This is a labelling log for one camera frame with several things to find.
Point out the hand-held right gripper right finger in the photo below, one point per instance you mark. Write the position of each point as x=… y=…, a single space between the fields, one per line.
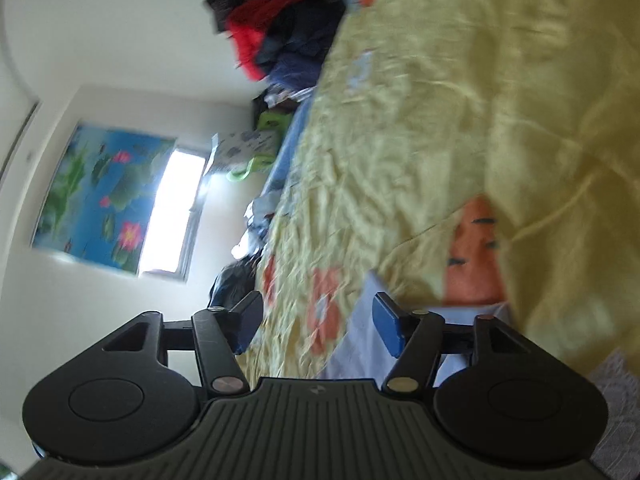
x=387 y=322

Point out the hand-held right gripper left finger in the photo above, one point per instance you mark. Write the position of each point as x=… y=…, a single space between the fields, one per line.
x=247 y=325

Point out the lavender long-sleeved top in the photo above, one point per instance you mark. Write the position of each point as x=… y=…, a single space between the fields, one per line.
x=357 y=342

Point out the pile of dark clothes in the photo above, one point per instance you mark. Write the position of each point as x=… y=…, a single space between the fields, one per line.
x=300 y=30

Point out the dark striped cloth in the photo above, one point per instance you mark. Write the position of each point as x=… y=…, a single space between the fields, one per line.
x=232 y=282

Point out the window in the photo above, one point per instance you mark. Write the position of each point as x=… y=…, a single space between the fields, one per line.
x=172 y=215

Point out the blue bed sheet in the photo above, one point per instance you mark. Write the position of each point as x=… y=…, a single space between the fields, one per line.
x=292 y=150

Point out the yellow printed quilt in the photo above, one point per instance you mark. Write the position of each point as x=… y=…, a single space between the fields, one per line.
x=425 y=135

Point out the blue flower curtain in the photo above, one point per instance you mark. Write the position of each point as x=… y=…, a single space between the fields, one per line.
x=95 y=195

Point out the green plastic basket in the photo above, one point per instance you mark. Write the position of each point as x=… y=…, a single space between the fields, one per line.
x=272 y=119

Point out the white plastic bag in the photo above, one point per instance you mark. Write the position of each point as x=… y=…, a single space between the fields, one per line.
x=290 y=96

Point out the red garment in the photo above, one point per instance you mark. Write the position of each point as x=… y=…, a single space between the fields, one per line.
x=255 y=30

